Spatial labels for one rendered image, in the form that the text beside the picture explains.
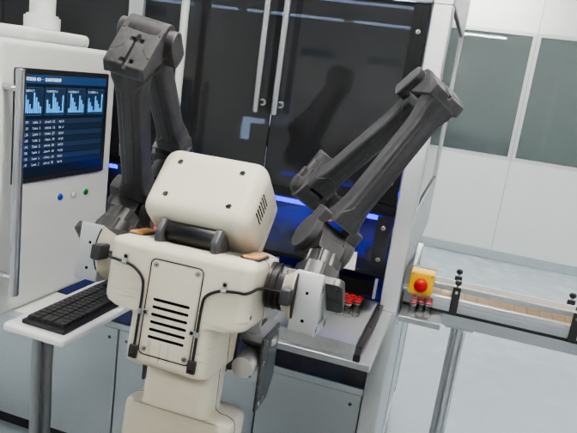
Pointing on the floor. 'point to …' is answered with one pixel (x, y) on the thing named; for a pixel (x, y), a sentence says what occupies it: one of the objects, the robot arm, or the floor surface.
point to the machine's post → (404, 225)
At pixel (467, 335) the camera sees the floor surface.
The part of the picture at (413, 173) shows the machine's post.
